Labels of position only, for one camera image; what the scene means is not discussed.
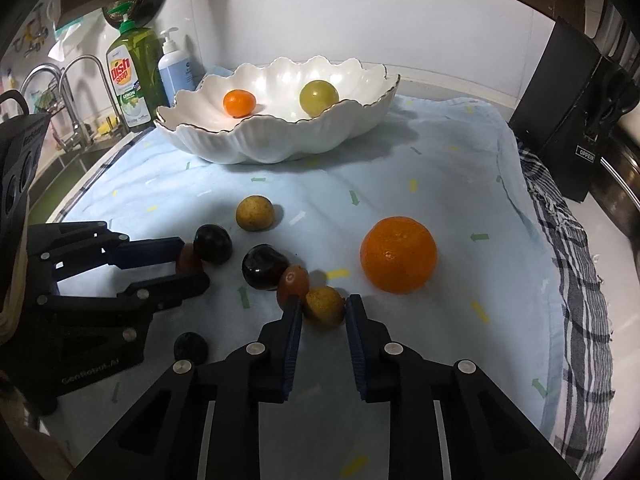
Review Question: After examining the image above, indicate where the curved chrome faucet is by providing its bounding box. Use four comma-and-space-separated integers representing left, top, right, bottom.
62, 54, 128, 136

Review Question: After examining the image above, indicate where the black knife block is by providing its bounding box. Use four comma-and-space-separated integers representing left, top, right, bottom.
509, 18, 639, 203

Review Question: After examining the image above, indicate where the steel sink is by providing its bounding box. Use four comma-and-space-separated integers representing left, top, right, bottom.
28, 139, 118, 224

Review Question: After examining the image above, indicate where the green dish soap bottle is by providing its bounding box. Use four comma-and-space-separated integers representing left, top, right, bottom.
106, 1, 167, 132

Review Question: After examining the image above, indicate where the green round fruit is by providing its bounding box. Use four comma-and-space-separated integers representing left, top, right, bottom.
299, 80, 340, 118

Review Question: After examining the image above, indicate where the tan longan fruit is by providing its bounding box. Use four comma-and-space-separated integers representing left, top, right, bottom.
305, 286, 345, 330
235, 195, 274, 232

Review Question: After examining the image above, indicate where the large orange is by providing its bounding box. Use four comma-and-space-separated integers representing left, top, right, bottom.
359, 217, 437, 295

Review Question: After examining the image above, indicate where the blue pump soap bottle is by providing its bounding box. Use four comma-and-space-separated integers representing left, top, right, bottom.
157, 27, 195, 105

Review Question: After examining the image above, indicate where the checkered dish cloth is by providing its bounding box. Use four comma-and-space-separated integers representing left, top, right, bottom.
518, 142, 614, 479

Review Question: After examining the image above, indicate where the light blue towel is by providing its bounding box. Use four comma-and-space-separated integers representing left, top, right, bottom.
46, 96, 564, 463

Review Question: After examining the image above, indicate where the yellow sponge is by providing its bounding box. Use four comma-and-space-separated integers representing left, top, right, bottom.
94, 116, 119, 136

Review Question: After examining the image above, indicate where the small orange mandarin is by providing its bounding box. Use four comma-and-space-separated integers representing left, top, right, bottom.
222, 89, 257, 118

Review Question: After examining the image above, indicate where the white scalloped bowl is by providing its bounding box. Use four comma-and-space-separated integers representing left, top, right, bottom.
155, 55, 400, 165

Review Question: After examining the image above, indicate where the tall chrome faucet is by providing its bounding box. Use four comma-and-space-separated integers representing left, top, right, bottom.
19, 63, 94, 151

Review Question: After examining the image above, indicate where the wire sink basket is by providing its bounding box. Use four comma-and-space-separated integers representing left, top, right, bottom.
34, 86, 64, 115

